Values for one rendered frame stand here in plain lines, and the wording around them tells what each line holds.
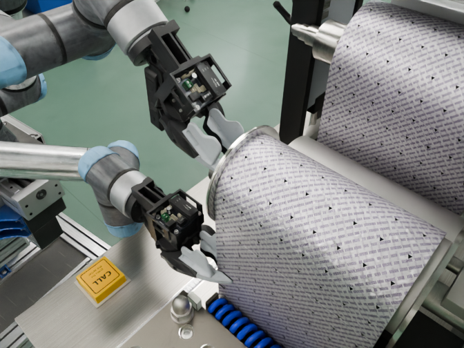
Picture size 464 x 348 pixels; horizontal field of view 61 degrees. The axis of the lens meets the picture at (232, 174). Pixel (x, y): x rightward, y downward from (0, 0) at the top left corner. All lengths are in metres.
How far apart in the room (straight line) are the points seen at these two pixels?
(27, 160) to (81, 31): 0.35
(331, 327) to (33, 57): 0.52
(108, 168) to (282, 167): 0.36
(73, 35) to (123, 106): 2.30
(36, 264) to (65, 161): 1.02
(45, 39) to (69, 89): 2.62
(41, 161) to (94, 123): 1.95
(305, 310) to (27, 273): 1.47
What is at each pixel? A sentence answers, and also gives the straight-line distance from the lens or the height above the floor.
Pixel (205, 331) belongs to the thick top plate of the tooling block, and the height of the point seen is 1.03.
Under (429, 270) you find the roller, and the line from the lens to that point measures 0.42.
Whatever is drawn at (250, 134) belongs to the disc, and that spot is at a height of 1.32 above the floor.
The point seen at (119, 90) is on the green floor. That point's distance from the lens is 3.11.
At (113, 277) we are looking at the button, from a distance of 0.85.
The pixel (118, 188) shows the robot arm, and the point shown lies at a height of 1.14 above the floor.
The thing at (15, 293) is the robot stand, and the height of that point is 0.21.
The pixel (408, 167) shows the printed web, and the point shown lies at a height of 1.24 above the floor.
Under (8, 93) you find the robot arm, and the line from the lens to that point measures 1.29.
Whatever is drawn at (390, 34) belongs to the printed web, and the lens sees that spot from 0.58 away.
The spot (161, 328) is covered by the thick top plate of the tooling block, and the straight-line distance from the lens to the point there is 0.66.
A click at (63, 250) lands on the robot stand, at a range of 1.86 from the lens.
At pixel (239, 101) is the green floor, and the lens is 2.88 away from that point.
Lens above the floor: 1.63
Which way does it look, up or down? 45 degrees down
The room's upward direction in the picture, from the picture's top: straight up
